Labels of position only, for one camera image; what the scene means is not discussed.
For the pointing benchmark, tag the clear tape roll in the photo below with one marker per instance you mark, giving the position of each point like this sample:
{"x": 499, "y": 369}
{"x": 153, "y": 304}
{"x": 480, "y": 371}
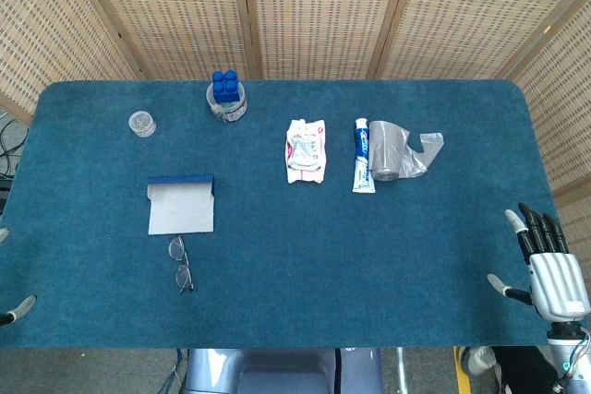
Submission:
{"x": 231, "y": 112}

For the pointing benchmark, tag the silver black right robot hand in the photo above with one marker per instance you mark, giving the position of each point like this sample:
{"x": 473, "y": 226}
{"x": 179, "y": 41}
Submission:
{"x": 556, "y": 278}

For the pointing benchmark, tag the white metal table leg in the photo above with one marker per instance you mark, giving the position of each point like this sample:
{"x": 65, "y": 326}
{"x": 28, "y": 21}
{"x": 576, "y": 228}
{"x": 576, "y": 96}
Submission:
{"x": 401, "y": 371}

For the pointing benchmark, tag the blue toy building block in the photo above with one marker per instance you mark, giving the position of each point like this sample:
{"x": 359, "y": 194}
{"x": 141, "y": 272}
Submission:
{"x": 225, "y": 86}

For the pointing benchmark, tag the blue table cloth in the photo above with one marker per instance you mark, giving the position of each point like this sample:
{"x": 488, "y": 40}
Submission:
{"x": 295, "y": 251}

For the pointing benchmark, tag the black white fabric bundle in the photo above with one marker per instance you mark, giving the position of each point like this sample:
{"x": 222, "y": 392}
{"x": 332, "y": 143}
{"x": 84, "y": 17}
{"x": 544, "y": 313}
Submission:
{"x": 522, "y": 371}

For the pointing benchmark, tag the wire-frame eyeglasses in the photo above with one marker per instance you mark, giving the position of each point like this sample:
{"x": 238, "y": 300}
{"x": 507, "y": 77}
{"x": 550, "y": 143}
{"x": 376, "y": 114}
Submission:
{"x": 184, "y": 275}

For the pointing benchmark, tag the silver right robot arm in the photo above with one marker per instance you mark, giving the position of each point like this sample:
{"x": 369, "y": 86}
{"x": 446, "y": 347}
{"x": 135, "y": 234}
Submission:
{"x": 565, "y": 352}

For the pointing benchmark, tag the blue glasses case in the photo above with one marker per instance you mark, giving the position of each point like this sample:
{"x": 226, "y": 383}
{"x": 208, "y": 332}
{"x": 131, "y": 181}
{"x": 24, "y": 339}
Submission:
{"x": 180, "y": 209}

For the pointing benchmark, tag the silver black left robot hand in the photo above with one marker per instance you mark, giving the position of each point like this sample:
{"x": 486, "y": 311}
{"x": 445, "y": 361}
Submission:
{"x": 18, "y": 308}

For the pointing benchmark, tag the grey garbage bag roll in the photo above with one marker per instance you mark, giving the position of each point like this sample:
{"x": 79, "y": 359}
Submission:
{"x": 385, "y": 149}

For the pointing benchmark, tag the grey blue robot torso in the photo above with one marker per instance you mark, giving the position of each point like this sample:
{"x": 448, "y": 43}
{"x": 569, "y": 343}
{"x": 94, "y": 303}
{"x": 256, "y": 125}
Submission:
{"x": 277, "y": 373}

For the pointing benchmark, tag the white red refill pouch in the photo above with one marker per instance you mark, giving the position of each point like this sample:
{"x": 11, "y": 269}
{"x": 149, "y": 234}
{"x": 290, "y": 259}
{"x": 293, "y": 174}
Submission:
{"x": 305, "y": 149}

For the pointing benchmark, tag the blue white toothpaste tube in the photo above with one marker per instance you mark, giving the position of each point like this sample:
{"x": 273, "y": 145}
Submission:
{"x": 362, "y": 158}

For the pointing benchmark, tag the small clear plastic jar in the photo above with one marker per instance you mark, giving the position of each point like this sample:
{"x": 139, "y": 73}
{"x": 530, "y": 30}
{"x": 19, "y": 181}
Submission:
{"x": 141, "y": 124}

